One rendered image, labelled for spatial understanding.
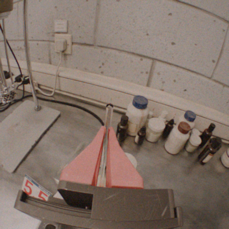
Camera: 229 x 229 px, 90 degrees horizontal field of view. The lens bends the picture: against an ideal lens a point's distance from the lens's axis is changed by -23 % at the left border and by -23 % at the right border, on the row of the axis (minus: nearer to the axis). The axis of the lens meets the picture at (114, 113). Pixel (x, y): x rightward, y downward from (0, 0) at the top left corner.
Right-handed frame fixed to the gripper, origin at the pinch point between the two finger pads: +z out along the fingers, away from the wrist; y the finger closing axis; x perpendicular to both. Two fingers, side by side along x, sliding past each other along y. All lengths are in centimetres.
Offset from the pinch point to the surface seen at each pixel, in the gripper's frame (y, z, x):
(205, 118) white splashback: -37, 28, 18
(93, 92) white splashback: 7.0, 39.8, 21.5
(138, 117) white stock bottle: -9.2, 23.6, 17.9
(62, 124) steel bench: 15.8, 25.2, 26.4
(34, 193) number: 16.3, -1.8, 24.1
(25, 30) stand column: 27.7, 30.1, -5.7
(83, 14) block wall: 13.3, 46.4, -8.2
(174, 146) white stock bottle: -21.9, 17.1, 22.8
